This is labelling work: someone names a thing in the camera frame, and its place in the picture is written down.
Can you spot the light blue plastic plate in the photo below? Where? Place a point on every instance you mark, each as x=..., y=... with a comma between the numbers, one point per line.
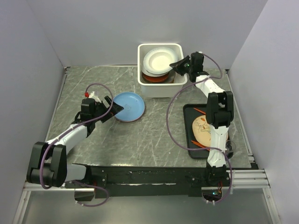
x=131, y=102

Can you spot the black rectangular tray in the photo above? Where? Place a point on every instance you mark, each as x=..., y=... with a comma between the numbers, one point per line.
x=190, y=115

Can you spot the orange chopstick upper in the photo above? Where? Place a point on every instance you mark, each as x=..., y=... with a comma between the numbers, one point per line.
x=200, y=111

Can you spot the white plastic bin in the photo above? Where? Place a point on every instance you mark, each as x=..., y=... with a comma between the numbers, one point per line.
x=159, y=90

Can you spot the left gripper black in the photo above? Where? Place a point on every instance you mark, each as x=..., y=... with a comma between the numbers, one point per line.
x=116, y=108

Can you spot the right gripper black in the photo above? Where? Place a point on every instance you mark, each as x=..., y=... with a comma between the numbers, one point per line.
x=178, y=66

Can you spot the white plate blue rim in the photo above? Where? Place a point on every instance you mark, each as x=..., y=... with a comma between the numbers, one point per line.
x=153, y=74

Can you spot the red scalloped plate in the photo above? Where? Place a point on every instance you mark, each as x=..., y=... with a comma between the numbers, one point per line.
x=159, y=79

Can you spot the orange chopstick lower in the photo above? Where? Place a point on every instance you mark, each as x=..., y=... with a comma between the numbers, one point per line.
x=198, y=144

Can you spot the orange chopstick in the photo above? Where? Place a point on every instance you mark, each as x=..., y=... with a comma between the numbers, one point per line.
x=200, y=111
x=198, y=144

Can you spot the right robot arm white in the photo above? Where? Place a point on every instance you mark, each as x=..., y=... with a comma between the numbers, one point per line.
x=219, y=112

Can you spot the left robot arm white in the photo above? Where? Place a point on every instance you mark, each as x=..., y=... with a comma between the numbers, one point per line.
x=48, y=162

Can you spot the pale grey large plate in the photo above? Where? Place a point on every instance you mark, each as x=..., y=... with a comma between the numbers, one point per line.
x=159, y=59

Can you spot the clear glass cup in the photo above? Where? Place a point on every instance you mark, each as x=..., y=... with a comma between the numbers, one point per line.
x=230, y=148

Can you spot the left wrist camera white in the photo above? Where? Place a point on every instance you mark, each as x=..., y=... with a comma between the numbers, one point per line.
x=92, y=95

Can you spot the peach plate with bird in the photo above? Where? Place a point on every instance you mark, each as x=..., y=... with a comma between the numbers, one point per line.
x=209, y=136

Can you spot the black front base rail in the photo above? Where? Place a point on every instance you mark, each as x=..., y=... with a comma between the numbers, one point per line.
x=131, y=181

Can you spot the pink plastic plate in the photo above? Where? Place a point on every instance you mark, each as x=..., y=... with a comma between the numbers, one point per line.
x=128, y=117

